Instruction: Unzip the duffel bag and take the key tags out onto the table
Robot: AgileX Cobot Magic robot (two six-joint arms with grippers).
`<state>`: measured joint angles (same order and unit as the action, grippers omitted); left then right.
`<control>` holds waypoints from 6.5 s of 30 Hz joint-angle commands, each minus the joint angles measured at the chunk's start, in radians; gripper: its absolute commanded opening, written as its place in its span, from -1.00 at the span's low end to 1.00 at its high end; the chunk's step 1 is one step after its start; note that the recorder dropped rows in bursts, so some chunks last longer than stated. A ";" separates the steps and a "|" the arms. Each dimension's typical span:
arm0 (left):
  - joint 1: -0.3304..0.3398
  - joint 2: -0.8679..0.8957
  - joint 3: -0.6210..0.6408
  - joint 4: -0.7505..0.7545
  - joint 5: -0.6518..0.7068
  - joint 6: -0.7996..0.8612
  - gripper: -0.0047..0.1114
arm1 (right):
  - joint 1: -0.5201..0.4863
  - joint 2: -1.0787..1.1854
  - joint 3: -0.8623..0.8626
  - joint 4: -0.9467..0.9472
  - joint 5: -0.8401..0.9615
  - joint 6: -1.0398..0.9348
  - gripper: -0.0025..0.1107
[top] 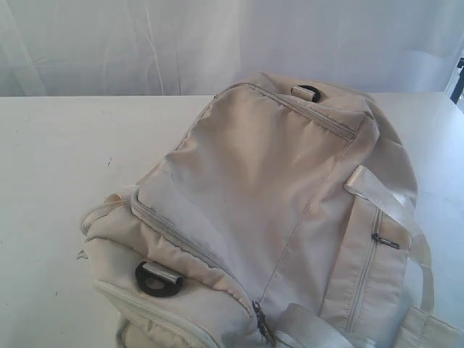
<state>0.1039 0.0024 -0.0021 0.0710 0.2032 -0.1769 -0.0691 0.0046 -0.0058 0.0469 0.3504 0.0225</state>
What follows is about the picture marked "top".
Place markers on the cream fabric duffel bag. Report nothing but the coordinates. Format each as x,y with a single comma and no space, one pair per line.
284,217

